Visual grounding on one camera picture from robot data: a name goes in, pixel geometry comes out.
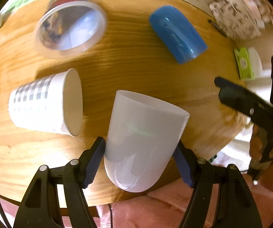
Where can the floral patterned box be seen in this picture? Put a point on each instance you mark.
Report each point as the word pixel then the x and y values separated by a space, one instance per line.
pixel 238 16

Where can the person's right hand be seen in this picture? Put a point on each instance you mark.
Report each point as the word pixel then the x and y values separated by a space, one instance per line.
pixel 255 144

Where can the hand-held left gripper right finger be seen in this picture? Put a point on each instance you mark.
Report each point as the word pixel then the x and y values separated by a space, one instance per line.
pixel 183 165

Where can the clear plastic cup printed label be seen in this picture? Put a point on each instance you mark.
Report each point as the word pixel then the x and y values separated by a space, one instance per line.
pixel 72 26

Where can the frosted white plastic cup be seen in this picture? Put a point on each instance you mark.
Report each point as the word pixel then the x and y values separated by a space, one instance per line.
pixel 138 133

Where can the white plastic container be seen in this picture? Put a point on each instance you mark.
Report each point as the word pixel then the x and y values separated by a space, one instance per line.
pixel 256 63

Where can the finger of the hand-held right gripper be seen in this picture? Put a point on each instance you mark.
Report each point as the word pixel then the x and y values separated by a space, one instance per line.
pixel 241 99

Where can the white paper cup grey checks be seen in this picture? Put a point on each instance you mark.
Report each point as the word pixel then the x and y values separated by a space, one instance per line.
pixel 36 106

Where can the green packet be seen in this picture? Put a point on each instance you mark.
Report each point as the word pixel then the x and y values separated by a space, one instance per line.
pixel 244 64

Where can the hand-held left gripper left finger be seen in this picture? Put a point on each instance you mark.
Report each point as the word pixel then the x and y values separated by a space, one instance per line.
pixel 94 160

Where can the blue plastic cup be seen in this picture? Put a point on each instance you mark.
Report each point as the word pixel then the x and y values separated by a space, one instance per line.
pixel 176 33

